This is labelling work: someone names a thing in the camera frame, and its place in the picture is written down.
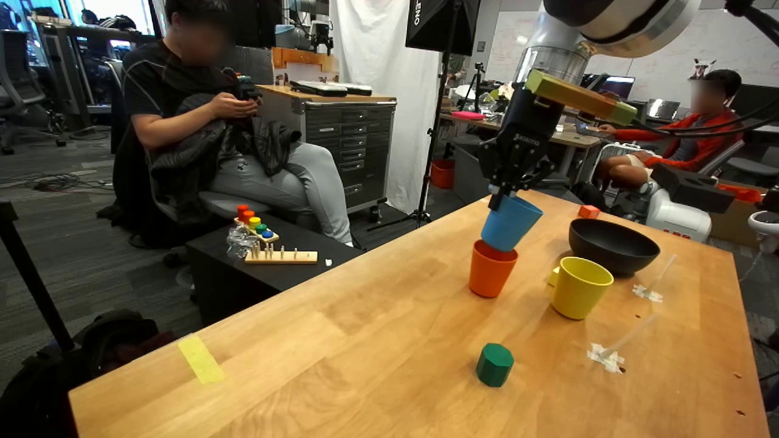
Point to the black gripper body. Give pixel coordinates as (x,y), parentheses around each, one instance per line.
(525,136)

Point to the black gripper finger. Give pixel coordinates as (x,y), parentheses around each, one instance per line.
(531,185)
(500,201)

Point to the blue plastic cup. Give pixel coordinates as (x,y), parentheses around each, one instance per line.
(512,224)

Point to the yellow plastic cup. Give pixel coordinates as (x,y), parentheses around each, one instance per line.
(578,292)

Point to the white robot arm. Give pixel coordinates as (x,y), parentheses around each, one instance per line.
(616,21)

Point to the orange plastic cup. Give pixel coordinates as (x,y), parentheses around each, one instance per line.
(491,276)

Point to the small orange object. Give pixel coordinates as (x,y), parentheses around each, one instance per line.
(588,212)

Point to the red bucket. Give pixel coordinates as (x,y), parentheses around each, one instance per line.
(445,173)

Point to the black light stand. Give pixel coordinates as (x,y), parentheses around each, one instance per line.
(435,130)

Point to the black bowl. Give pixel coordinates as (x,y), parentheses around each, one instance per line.
(613,247)

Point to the black softbox light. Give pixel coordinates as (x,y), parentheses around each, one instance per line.
(442,25)

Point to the white backdrop curtain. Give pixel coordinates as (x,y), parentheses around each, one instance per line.
(380,73)

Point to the white tape patch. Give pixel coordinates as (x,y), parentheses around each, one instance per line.
(608,359)
(648,292)

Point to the grey drawer cabinet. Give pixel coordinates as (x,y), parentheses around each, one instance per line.
(349,146)

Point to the person in red jacket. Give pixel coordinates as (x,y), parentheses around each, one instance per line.
(689,134)

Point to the green cylinder block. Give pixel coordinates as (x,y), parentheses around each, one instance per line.
(495,366)

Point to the light wooden toy bar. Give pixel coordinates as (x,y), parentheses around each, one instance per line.
(281,255)

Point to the colourful stacking toy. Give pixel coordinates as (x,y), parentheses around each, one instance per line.
(257,221)

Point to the dark office chair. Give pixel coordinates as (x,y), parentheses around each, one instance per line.
(25,89)
(245,202)

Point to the black low table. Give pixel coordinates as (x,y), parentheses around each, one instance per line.
(234,281)

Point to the seated person grey trousers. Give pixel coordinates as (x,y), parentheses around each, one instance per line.
(204,112)

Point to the black bag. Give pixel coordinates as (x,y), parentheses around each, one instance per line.
(81,366)

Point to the black tripod leg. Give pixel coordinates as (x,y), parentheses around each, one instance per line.
(33,283)

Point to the yellow-green wrist camera box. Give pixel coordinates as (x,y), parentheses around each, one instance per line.
(580,98)

